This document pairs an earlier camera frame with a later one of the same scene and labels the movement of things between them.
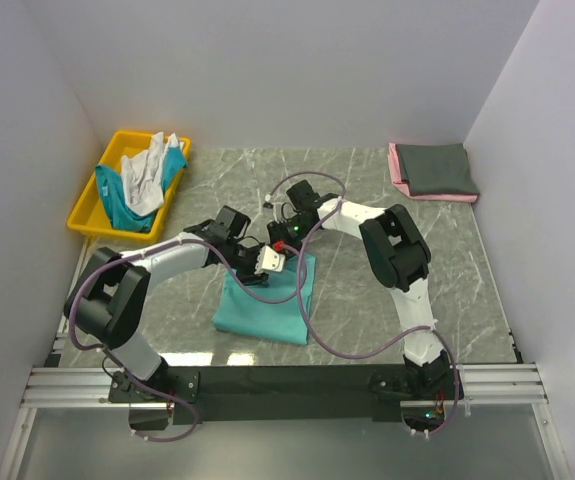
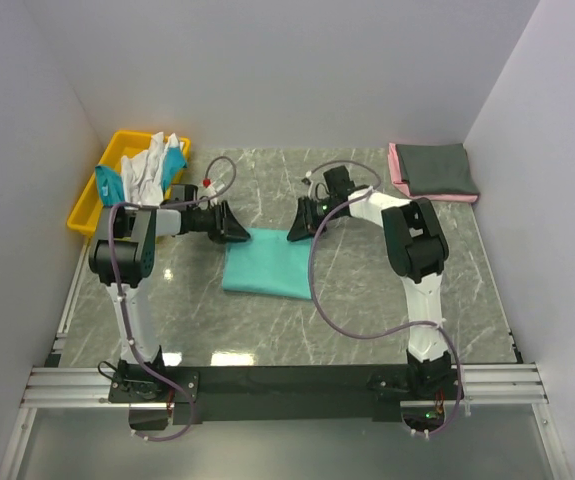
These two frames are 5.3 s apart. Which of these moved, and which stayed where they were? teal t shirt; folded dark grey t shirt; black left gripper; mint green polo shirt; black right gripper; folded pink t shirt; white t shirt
Moved: mint green polo shirt; black right gripper; black left gripper
Stayed: folded dark grey t shirt; teal t shirt; folded pink t shirt; white t shirt
